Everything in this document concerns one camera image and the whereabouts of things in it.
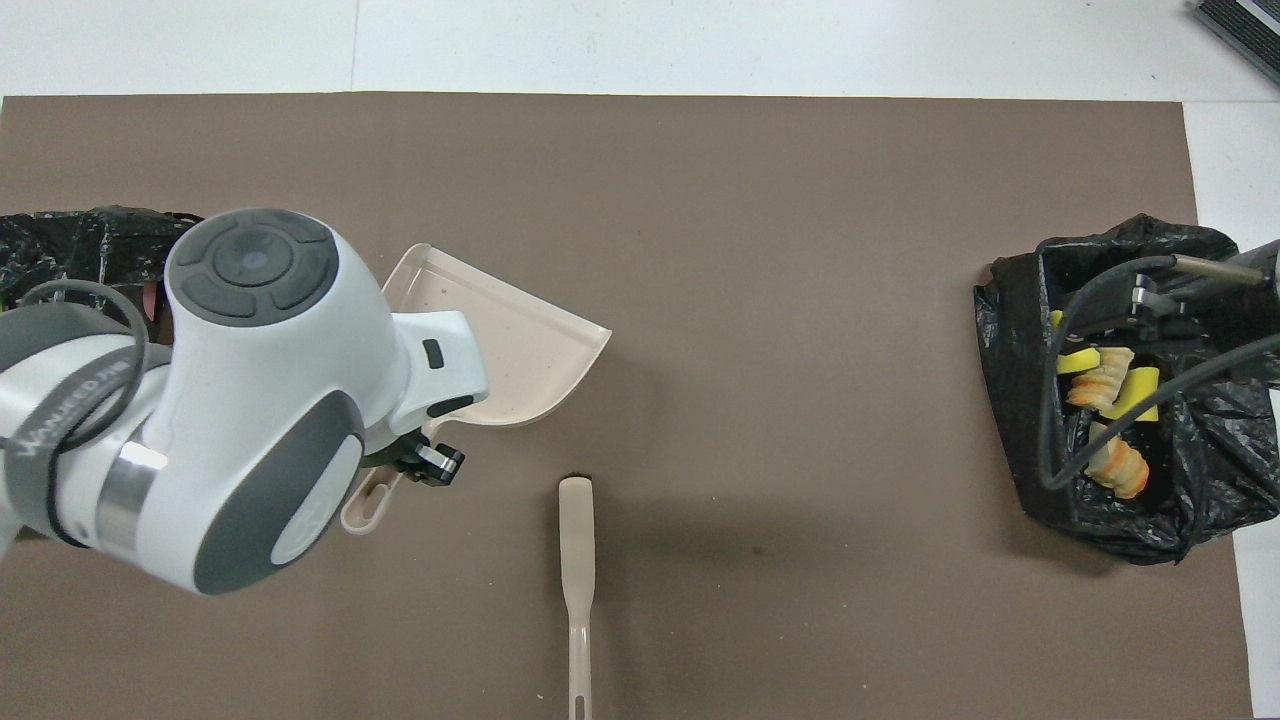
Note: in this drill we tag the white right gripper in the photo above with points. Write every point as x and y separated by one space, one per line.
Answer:
1268 262

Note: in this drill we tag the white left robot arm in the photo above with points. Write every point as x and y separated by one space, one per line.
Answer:
270 380

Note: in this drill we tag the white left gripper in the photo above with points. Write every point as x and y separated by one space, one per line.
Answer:
450 375

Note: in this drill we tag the beige plastic dustpan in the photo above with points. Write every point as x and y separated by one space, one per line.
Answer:
500 340

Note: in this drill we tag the striped croissant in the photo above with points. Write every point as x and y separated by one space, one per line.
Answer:
1100 385

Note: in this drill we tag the brown table mat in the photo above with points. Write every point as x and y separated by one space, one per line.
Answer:
800 200

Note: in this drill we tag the beige hand brush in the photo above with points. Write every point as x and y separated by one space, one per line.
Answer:
577 540

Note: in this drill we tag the black bag lined bin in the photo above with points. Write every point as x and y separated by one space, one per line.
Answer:
1005 330
60 245

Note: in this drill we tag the dark ribbed panel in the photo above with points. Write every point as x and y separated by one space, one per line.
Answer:
1245 25

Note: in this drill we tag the beige bread chunk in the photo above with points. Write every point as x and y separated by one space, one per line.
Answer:
1122 468

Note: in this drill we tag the yellow sponge piece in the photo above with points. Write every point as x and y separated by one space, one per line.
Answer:
1078 362
1140 395

